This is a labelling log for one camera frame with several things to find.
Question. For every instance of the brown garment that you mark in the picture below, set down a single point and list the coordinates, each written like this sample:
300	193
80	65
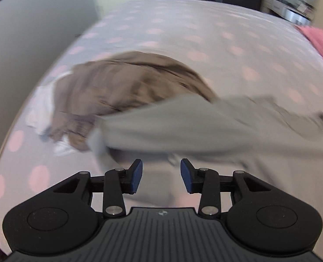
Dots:
128	84

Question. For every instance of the grey garment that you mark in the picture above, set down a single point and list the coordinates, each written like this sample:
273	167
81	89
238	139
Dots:
183	125

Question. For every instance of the wooden nightstand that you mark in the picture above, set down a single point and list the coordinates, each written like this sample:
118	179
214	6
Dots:
279	8

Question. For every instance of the grey wardrobe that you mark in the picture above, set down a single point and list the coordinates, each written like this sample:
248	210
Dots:
41	21

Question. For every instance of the grey pink-dotted bed blanket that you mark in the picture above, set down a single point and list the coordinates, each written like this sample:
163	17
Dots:
183	32

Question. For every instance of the white garment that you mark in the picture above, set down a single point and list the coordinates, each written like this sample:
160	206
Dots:
41	106

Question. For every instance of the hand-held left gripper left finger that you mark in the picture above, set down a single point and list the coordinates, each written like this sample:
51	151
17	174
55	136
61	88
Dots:
137	176

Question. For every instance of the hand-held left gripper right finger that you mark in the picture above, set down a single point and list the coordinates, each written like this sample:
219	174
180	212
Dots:
186	176

